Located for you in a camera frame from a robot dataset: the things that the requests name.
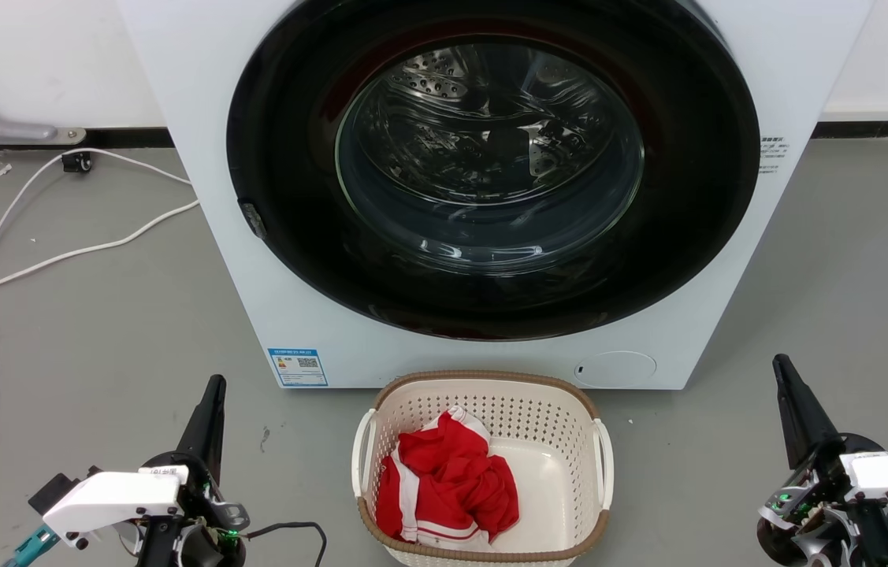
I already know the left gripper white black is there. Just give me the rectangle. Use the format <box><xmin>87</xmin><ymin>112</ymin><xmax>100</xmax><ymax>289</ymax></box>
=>
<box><xmin>42</xmin><ymin>375</ymin><xmax>251</xmax><ymax>567</ymax></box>

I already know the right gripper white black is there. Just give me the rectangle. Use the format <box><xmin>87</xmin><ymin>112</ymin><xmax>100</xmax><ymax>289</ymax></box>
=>
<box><xmin>756</xmin><ymin>354</ymin><xmax>888</xmax><ymax>567</ymax></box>

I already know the cream perforated laundry basket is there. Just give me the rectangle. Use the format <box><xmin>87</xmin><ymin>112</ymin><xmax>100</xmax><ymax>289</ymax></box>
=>
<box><xmin>351</xmin><ymin>370</ymin><xmax>615</xmax><ymax>567</ymax></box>

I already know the blue energy label sticker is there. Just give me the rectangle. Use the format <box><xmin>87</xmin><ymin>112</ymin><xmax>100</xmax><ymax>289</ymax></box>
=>
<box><xmin>268</xmin><ymin>348</ymin><xmax>329</xmax><ymax>387</ymax></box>

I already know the white front-load washing machine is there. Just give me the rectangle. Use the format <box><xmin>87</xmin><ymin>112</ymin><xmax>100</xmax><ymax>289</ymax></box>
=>
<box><xmin>117</xmin><ymin>0</ymin><xmax>875</xmax><ymax>391</ymax></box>

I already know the round white filter cover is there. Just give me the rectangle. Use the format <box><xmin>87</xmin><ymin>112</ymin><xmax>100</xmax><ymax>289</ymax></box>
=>
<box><xmin>574</xmin><ymin>351</ymin><xmax>657</xmax><ymax>388</ymax></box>

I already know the round black washing machine door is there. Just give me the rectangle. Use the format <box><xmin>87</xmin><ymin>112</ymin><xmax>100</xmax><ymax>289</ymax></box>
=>
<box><xmin>226</xmin><ymin>0</ymin><xmax>761</xmax><ymax>342</ymax></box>

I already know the red and white garment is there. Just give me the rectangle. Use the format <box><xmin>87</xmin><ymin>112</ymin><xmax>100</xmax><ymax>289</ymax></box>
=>
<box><xmin>375</xmin><ymin>406</ymin><xmax>520</xmax><ymax>550</ymax></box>

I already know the small printed text sticker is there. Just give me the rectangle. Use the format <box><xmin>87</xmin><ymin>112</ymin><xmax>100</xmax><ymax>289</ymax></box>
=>
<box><xmin>758</xmin><ymin>135</ymin><xmax>790</xmax><ymax>175</ymax></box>

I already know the steel washing machine drum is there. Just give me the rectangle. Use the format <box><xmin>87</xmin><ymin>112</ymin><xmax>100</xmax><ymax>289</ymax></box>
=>
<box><xmin>349</xmin><ymin>43</ymin><xmax>633</xmax><ymax>207</ymax></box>

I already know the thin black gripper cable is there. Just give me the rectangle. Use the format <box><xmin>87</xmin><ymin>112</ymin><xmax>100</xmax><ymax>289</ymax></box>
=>
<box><xmin>243</xmin><ymin>521</ymin><xmax>329</xmax><ymax>567</ymax></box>

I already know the teal cable connector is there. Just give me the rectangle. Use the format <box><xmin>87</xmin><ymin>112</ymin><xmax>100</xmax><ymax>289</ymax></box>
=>
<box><xmin>2</xmin><ymin>525</ymin><xmax>60</xmax><ymax>567</ymax></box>

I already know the white power cable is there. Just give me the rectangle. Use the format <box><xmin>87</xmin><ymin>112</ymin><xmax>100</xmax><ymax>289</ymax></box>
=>
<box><xmin>0</xmin><ymin>200</ymin><xmax>201</xmax><ymax>306</ymax></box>

